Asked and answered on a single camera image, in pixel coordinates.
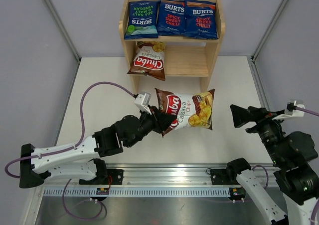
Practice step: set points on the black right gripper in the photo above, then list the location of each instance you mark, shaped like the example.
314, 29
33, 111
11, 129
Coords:
261, 115

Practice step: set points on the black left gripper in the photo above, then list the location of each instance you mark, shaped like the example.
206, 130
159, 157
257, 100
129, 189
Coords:
162, 123

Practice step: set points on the brown Chuba cassava chips bag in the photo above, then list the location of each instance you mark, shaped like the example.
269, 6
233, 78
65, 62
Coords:
149, 60

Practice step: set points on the blue Burts spicy chilli bag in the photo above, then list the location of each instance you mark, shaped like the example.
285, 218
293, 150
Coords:
171, 19

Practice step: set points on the blue Burts sea salt bag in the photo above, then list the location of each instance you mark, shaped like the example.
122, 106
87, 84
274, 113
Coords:
142, 19

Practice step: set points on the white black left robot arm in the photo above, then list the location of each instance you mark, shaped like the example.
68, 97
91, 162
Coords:
83, 160

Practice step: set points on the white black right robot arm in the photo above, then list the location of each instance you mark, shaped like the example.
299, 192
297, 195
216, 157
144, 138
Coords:
290, 154

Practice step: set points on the wooden two-tier shelf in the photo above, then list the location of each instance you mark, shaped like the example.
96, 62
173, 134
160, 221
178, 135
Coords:
184, 57

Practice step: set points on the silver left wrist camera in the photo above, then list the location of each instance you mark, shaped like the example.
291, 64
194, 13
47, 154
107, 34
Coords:
142, 102

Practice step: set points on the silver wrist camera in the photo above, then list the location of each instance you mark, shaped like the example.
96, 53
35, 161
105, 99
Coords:
292, 111
142, 102

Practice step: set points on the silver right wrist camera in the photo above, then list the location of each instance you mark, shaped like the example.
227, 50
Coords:
292, 111

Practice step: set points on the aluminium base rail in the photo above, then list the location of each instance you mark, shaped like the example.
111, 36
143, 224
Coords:
148, 181

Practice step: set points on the grey aluminium frame post right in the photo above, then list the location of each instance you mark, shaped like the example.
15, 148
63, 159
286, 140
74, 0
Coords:
275, 18

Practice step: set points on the grey aluminium frame post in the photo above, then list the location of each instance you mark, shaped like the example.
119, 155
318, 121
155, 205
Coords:
60, 26
275, 18

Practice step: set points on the grey aluminium frame post left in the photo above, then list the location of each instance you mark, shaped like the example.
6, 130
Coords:
60, 26

